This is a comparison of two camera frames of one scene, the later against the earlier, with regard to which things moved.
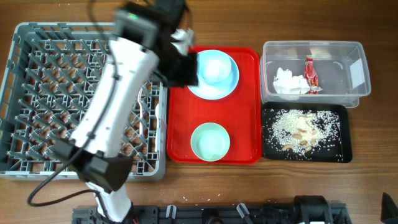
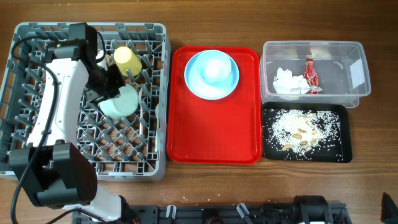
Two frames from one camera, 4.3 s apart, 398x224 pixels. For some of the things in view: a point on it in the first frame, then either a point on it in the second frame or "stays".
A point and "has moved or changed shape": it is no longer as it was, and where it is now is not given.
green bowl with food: [210, 142] has moved or changed shape
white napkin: [285, 83] stays
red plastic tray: [240, 113] stays
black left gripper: [185, 70] -> [119, 81]
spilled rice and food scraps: [296, 134] stays
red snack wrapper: [311, 75] stays
